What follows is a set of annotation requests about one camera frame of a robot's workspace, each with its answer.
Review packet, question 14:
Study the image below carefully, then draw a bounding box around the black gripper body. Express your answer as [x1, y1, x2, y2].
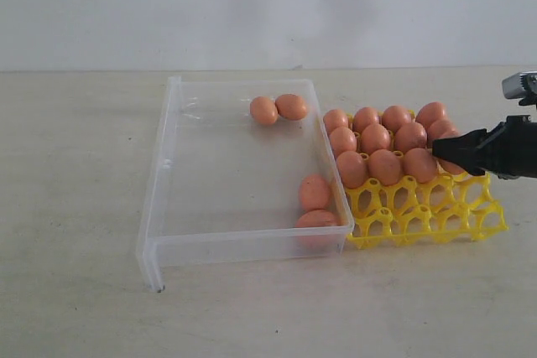
[475, 115, 536, 179]

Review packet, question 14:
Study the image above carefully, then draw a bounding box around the yellow plastic egg tray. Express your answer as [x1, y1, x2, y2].
[325, 108, 510, 250]

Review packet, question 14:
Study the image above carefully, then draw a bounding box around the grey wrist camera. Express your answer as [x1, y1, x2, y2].
[502, 71, 537, 106]

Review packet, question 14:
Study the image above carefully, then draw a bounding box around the brown egg third row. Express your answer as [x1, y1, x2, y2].
[368, 149, 403, 186]

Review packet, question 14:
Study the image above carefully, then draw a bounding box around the brown egg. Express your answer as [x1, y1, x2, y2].
[249, 96, 279, 126]
[360, 123, 391, 154]
[295, 210, 339, 250]
[323, 109, 348, 135]
[275, 94, 309, 121]
[394, 122, 427, 153]
[352, 106, 380, 133]
[438, 128, 465, 175]
[329, 127, 357, 158]
[415, 101, 447, 130]
[381, 105, 412, 134]
[299, 174, 331, 211]

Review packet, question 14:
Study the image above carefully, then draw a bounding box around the clear plastic tray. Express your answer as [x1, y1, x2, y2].
[136, 76, 355, 292]

